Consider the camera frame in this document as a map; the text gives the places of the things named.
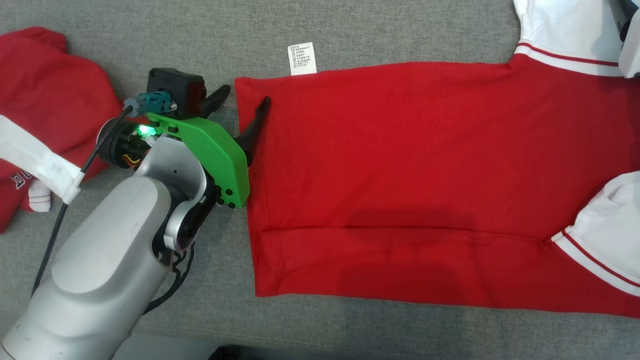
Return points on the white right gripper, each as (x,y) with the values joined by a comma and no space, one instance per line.
(631,55)

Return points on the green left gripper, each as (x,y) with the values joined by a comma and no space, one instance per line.
(220,155)

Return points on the red shirt with white sleeves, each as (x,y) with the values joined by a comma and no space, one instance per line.
(400,150)

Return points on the red shorts with white trim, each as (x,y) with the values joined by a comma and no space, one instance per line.
(50,75)

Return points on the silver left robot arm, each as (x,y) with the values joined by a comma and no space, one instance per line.
(100,260)

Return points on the grey fabric sofa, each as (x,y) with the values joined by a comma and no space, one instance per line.
(350,30)

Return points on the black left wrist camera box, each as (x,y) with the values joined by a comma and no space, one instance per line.
(177,90)

